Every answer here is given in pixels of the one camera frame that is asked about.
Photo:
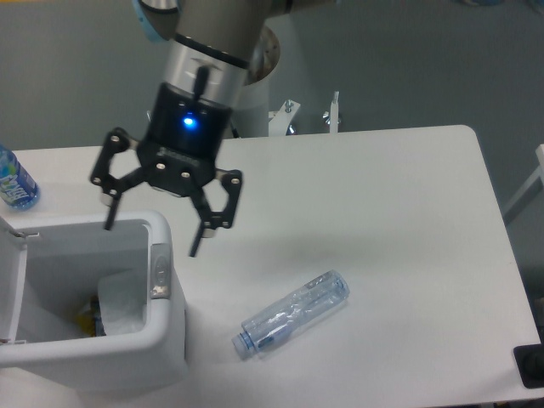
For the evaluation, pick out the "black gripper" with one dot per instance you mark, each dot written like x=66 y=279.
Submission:
x=180 y=147

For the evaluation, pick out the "white paper wrapper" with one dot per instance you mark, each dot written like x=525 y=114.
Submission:
x=123 y=302

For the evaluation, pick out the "crushed clear plastic bottle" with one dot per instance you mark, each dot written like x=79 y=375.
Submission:
x=273 y=325

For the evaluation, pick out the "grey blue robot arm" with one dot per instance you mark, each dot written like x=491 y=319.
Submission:
x=212 y=44

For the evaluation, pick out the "white trash can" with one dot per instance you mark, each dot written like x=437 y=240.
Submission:
x=50 y=268

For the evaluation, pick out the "yellow trash in bin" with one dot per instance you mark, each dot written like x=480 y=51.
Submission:
x=89 y=319

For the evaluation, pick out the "blue labelled water bottle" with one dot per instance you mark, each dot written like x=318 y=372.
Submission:
x=19 y=190

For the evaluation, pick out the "black clamp at table edge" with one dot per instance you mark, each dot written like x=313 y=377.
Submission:
x=529 y=360

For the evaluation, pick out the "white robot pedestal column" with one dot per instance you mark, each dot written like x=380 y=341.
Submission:
x=250 y=118

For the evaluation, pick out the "white metal frame brackets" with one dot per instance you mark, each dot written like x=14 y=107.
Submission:
x=293 y=118

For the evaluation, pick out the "white frame at right edge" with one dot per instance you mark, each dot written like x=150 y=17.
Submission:
x=527 y=192

